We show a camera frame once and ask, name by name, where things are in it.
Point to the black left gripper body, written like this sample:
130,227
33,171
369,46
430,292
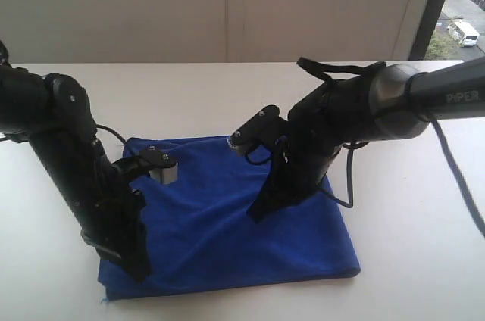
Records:
108,209

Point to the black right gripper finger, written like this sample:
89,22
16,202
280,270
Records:
275,194

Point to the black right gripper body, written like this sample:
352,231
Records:
298,174

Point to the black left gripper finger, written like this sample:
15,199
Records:
128,250

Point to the blue microfibre towel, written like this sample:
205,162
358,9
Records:
200,237

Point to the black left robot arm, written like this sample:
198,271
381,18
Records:
52,113

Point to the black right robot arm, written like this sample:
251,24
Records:
376,103

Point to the white van outside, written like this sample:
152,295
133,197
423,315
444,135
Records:
463,33

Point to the beige partition panel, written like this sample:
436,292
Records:
162,31

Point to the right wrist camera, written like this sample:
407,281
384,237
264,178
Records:
265,129

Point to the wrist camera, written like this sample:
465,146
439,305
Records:
265,129
151,162

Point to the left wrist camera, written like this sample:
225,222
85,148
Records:
151,162

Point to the dark window frame post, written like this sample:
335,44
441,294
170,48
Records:
425,30

